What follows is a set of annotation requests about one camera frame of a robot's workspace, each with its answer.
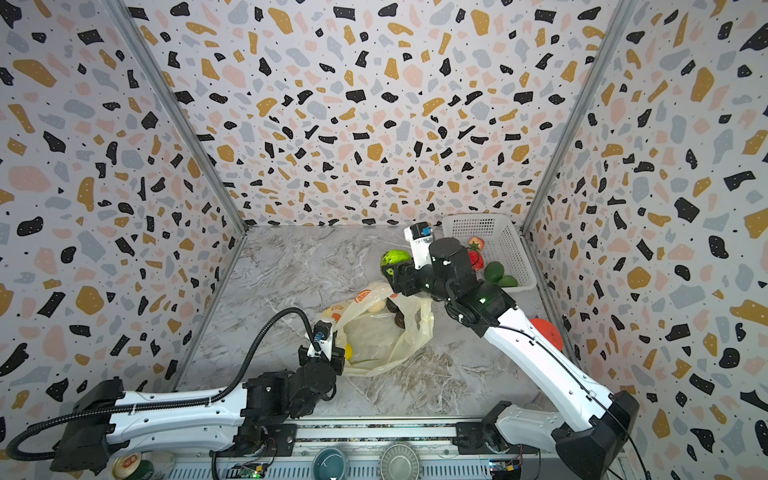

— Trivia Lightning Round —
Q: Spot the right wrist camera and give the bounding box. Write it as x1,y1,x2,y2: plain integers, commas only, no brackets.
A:
404,222,434,270

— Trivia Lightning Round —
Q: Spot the grey ribbed plate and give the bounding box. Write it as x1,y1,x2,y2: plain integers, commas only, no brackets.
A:
379,443,420,480

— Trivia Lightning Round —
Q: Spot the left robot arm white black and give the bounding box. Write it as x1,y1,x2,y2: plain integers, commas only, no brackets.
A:
50,346,345,473

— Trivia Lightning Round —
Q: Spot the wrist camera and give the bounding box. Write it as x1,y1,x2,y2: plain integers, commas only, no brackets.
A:
307,320,334,362
404,222,434,270

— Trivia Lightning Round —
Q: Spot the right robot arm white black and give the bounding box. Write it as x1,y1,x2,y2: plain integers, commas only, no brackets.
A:
380,237,639,479

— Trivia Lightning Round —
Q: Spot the green fruit in basket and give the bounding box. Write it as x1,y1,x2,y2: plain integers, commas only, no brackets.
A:
497,275,518,288

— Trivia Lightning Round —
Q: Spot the dark green avocado toy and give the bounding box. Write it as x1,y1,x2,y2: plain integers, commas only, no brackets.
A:
484,261,505,284

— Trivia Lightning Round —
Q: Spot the small red strawberry toy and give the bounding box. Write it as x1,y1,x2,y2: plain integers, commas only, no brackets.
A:
468,237,485,251

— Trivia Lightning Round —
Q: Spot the white plastic mesh basket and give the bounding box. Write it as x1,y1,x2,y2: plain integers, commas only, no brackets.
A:
442,214,537,294

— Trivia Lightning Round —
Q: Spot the dark brown fruit toy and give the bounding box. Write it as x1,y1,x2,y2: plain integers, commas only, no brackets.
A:
386,298,400,314

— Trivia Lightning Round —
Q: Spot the yellow translucent plastic bag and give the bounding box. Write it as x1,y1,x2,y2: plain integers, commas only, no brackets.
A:
320,281,434,377

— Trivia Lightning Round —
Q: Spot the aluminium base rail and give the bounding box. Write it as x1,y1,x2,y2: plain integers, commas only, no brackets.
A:
168,417,576,479

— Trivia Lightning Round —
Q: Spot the bright green fruit toy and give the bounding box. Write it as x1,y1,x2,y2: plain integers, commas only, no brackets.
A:
380,250,412,268

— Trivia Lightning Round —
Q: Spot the black corrugated cable hose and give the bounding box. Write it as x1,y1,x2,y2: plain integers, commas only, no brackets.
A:
5,306,318,462

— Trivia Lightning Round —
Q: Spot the beige peach toy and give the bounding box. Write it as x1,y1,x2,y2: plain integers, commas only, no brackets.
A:
367,299,387,314

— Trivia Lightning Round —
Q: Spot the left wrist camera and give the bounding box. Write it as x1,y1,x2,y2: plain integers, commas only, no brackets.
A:
307,320,334,362

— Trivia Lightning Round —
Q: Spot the tin can with label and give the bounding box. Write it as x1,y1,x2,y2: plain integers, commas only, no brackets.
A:
111,453,156,480

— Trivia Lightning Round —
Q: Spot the teal bowl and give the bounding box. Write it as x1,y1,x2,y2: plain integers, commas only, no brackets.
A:
311,447,348,480

